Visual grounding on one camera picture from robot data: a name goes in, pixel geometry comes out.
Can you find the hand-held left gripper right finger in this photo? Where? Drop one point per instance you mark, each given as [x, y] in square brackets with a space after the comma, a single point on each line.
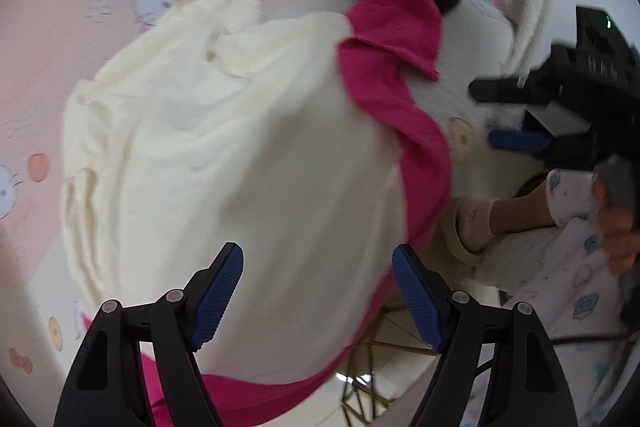
[417, 302]

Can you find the cream and magenta garment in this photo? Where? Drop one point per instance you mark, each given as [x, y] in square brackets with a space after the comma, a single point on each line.
[225, 132]

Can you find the light green slipper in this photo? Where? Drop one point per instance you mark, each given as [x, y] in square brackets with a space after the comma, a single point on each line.
[462, 254]

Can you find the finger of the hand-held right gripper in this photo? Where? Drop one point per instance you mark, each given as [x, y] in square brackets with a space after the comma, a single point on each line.
[510, 89]
[520, 140]

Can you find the person's right hand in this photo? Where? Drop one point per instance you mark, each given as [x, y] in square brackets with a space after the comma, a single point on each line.
[625, 237]

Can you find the person's bare lower leg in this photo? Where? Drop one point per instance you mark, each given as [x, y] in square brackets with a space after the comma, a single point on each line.
[520, 212]

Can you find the pink cat printed blanket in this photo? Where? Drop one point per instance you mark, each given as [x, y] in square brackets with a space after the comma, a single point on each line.
[50, 57]

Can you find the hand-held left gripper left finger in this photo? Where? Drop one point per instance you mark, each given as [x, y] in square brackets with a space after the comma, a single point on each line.
[220, 297]

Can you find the pale pink sock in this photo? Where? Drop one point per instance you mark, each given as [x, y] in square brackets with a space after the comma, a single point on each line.
[475, 222]

